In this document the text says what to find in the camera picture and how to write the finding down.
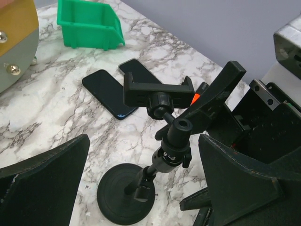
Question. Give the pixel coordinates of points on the cream cylindrical drawer organizer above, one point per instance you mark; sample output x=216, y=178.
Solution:
x=19, y=37

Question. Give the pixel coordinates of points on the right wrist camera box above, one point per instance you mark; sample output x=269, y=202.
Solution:
x=287, y=42

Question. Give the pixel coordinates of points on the phone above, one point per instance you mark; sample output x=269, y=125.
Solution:
x=109, y=92
x=140, y=74

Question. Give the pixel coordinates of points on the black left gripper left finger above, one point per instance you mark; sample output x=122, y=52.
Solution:
x=41, y=190

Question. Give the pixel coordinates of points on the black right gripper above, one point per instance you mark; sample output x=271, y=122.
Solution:
x=265, y=125

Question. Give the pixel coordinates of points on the black adjustable phone stand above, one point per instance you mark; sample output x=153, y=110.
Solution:
x=126, y=192

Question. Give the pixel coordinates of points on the green plastic bin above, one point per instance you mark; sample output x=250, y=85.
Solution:
x=87, y=24

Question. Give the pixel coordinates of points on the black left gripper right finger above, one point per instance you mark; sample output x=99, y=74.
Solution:
x=246, y=192

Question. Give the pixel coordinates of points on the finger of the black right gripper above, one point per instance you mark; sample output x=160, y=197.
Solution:
x=198, y=200

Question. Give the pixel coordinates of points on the orange highlighter marker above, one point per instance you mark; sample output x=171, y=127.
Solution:
x=200, y=90

